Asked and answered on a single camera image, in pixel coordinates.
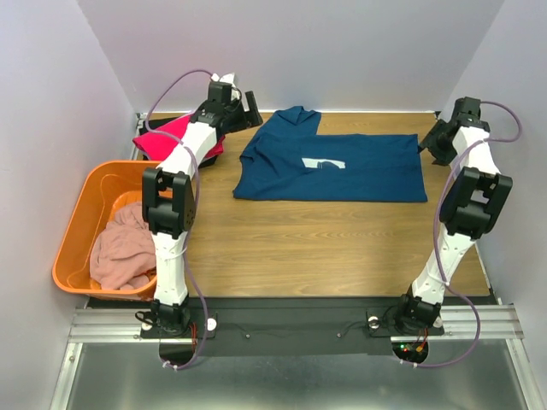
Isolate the blue t shirt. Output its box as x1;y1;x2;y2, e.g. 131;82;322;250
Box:
233;106;427;202

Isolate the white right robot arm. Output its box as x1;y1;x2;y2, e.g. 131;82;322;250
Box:
393;97;513;333

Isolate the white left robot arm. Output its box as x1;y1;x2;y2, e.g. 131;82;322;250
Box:
142;73;262;337

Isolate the folded magenta t shirt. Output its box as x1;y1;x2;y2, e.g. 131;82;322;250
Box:
132;114;226;173

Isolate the folded black t shirt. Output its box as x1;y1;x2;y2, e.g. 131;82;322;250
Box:
141;113;223;172

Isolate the orange plastic basket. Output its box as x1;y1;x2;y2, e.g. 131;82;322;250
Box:
52;161;160;301

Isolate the dusty pink t shirt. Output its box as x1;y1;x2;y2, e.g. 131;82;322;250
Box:
89;202;156;290

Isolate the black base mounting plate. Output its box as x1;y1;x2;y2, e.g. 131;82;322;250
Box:
140;294;445;358

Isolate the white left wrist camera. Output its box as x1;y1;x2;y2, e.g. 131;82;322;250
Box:
210;73;237;90

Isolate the aluminium rail frame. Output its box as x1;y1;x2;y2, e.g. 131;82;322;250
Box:
49;111;533;410

